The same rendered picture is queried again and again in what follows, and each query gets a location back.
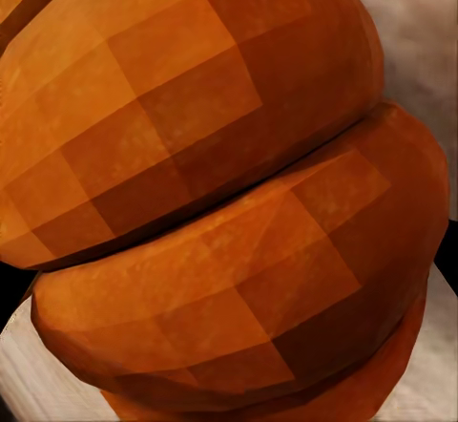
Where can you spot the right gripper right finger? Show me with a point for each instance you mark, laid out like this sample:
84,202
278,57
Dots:
447,255

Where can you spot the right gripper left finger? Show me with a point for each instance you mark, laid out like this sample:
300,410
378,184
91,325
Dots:
14,282

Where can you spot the pumpkin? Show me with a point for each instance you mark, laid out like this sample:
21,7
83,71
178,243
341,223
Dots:
228,220

